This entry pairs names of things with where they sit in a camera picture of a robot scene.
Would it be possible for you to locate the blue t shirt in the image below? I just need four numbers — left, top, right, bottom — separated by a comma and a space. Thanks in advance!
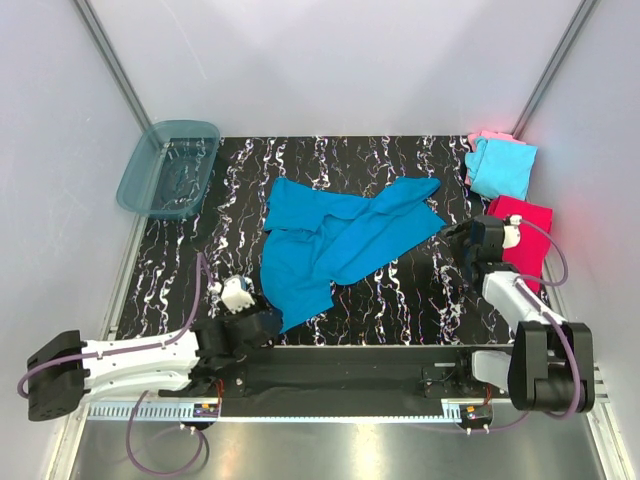
260, 177, 445, 331

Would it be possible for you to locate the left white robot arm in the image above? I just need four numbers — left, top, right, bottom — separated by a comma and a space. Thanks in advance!
18, 307, 283, 422

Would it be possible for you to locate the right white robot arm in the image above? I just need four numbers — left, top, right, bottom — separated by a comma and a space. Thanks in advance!
442, 214, 596, 419

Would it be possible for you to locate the red folded shirt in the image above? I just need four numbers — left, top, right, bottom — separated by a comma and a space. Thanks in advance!
487, 196, 553, 278

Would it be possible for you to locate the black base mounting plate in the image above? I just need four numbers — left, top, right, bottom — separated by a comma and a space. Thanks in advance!
199, 346, 507, 413

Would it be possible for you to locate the light blue folded shirt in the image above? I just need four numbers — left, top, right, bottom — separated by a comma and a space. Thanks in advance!
465, 136, 538, 201

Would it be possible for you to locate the pink folded shirt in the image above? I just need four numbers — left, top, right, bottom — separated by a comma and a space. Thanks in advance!
467, 130, 522, 153

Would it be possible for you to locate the teal plastic bin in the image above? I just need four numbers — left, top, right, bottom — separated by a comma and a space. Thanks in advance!
116, 120, 221, 220

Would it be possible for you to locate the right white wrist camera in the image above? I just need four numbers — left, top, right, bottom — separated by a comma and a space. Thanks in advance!
502, 215, 522, 250

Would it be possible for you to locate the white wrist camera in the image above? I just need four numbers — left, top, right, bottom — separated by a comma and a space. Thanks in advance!
212, 275, 256, 315
502, 215, 522, 250

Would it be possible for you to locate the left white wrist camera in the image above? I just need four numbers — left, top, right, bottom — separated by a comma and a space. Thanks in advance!
212, 275, 256, 315

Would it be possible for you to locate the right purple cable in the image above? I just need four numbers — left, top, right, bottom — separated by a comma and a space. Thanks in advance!
412, 217, 587, 435

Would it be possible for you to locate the purple cable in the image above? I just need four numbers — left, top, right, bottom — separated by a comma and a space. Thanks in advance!
412, 217, 587, 435
17, 252, 221, 475

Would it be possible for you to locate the white slotted cable duct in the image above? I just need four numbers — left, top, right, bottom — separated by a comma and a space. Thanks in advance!
88, 403, 464, 422

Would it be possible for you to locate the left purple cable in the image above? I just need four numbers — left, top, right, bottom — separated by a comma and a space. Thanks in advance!
17, 252, 221, 475

